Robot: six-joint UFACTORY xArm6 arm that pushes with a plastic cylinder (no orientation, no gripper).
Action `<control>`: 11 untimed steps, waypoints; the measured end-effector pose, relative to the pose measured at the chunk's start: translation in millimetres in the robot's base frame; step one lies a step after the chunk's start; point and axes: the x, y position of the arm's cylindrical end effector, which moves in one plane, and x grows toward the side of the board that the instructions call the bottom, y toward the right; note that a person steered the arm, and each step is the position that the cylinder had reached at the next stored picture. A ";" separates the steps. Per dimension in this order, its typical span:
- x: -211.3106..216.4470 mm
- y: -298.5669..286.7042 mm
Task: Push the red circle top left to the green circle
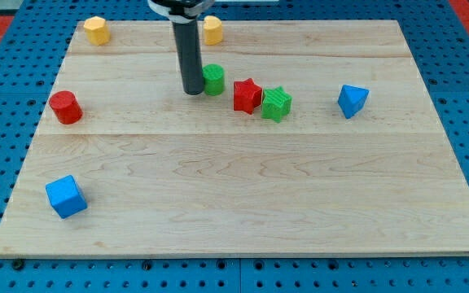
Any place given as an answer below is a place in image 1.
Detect blue cube block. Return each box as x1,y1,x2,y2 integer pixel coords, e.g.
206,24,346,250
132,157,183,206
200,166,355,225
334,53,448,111
45,175,88,219

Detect red cylinder block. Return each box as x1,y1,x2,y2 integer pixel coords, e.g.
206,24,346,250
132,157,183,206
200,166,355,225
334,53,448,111
49,90,83,125

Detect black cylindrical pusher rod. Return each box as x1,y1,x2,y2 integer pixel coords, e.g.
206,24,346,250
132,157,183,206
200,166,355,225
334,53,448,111
173,19,204,95

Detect wooden board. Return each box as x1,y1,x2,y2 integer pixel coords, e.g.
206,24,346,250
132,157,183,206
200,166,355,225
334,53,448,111
0,20,469,260

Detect yellow hexagon block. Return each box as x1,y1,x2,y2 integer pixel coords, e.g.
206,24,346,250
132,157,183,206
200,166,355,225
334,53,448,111
203,15,223,46
83,16,111,46

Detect red star block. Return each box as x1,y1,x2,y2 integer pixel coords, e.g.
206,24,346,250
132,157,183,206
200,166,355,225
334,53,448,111
233,78,263,115

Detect robot arm end white clamp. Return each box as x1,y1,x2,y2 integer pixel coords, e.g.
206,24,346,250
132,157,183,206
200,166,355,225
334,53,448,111
147,0,215,23

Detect green star block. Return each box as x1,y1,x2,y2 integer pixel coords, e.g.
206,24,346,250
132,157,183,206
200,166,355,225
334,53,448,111
261,86,292,123

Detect yellow hexagon block left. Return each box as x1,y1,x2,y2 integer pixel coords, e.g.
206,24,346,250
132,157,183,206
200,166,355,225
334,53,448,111
83,16,111,46

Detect green cylinder block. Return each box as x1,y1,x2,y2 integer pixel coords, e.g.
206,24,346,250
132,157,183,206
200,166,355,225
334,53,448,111
203,63,225,96

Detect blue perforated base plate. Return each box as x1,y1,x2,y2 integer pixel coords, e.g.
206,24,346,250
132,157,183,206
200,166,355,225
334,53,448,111
0,0,469,292

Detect blue triangle block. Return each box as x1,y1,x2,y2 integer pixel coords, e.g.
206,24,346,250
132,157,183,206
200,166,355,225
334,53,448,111
337,85,370,119

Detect yellow hexagon block right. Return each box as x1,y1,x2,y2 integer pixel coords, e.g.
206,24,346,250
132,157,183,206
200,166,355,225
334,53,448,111
203,15,223,46

